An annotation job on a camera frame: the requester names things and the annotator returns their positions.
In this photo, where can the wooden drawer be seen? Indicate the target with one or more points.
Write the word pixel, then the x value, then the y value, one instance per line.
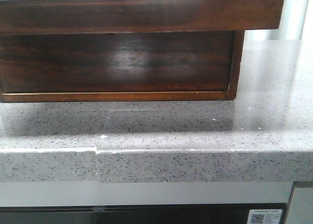
pixel 122 62
pixel 32 17

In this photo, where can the dark wooden drawer cabinet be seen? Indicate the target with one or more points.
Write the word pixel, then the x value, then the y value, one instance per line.
pixel 237 62

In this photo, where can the black appliance under counter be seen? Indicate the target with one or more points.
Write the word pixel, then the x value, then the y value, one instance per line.
pixel 136 214

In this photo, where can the white QR code sticker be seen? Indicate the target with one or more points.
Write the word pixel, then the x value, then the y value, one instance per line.
pixel 264 216

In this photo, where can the grey pleated curtain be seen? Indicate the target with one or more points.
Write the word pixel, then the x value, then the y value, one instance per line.
pixel 296 22

